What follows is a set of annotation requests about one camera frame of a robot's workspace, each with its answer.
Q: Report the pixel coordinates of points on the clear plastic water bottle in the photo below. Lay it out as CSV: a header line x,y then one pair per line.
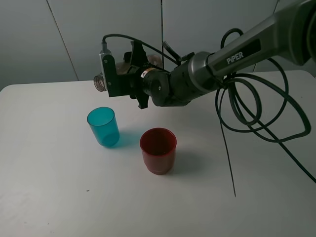
x,y
123,67

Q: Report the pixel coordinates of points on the teal translucent plastic cup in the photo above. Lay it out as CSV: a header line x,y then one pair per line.
x,y
103,124

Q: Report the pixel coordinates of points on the red plastic cup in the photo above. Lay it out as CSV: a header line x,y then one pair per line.
x,y
158,146

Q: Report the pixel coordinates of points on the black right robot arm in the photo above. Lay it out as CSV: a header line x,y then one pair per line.
x,y
289,33

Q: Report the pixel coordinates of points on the white wrist camera on bracket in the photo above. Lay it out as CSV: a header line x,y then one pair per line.
x,y
115,84

